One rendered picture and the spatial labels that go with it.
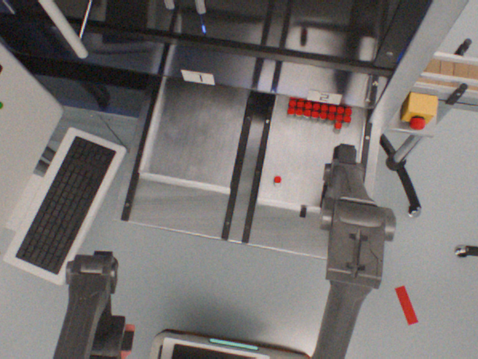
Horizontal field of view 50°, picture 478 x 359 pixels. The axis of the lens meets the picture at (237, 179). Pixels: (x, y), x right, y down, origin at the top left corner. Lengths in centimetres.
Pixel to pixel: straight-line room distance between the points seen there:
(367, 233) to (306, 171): 71
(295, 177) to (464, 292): 120
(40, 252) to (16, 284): 95
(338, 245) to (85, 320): 41
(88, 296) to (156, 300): 143
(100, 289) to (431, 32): 77
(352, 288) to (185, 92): 94
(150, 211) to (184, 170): 15
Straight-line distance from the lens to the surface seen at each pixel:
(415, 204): 233
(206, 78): 139
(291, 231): 141
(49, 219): 160
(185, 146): 148
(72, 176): 160
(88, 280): 93
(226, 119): 150
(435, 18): 104
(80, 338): 85
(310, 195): 143
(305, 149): 147
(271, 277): 228
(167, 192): 146
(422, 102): 141
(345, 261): 74
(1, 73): 140
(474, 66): 162
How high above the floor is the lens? 227
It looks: 75 degrees down
